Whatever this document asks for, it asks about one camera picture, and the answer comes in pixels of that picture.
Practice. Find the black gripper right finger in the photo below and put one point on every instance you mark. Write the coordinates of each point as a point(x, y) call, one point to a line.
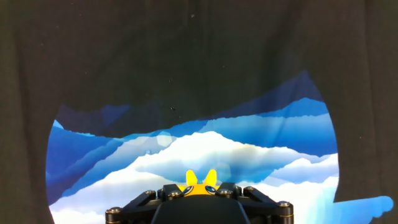
point(264, 208)

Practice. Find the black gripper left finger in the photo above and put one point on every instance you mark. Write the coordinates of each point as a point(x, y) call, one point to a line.
point(136, 208)

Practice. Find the yellow octopus toy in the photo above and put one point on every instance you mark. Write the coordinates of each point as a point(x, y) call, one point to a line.
point(199, 189)

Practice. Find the black cloth with mountain print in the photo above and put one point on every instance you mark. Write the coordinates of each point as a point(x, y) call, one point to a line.
point(199, 46)

